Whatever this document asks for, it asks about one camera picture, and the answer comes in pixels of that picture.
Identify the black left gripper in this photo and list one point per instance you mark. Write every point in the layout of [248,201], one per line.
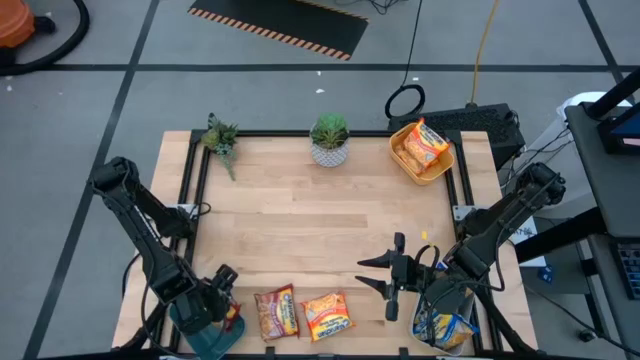
[205,307]

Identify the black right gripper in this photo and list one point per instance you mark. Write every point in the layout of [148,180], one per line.
[420,277]

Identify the blue soy sauce ramen pack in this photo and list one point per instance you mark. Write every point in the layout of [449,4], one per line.
[452,330]
[421,320]

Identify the orange chicken ramen pack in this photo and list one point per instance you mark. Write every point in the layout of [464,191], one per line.
[425,145]
[404,159]
[327,316]

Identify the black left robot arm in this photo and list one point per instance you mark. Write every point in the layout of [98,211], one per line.
[145,235]

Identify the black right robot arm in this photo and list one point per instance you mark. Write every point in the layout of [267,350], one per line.
[505,220]

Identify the teal plastic bin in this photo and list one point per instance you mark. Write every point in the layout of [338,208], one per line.
[220,345]

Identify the light grey plastic bin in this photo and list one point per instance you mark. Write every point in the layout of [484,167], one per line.
[413,322]

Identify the black table edge clamp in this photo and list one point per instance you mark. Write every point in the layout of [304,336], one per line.
[403,353]
[270,353]

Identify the yellow plastic bin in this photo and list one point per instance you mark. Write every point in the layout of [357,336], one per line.
[440,170]

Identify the succulent in white patterned pot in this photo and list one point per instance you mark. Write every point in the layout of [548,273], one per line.
[329,155]

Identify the white paper sheet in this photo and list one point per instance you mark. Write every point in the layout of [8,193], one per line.
[524,236]

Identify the small blue object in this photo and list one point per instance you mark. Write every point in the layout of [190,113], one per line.
[546,273]

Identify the small green succulent sprig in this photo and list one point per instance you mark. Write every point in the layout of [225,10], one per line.
[220,139]

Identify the black computer tower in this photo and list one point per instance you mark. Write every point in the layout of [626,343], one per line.
[475,122]

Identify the black floor plug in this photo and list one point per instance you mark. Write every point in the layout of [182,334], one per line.
[585,336]

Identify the black desk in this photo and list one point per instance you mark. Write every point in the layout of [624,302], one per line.
[615,200]

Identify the black keyboard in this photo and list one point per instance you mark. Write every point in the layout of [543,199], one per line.
[631,270]

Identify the white waste bin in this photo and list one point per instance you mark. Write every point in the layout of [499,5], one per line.
[575,99]

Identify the black hazard-striped floor mat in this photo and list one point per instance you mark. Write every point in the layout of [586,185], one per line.
[280,20]

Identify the black monitor on desk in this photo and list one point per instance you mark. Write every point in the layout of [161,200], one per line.
[625,132]

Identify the black slanted pole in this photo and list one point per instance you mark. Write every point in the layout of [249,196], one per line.
[615,92]

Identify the orange shop vacuum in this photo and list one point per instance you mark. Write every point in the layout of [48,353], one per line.
[15,22]

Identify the black diagonal frame strut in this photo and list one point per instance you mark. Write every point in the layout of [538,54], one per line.
[507,327]
[142,327]

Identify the black aluminium table frame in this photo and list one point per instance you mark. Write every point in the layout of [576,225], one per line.
[275,133]

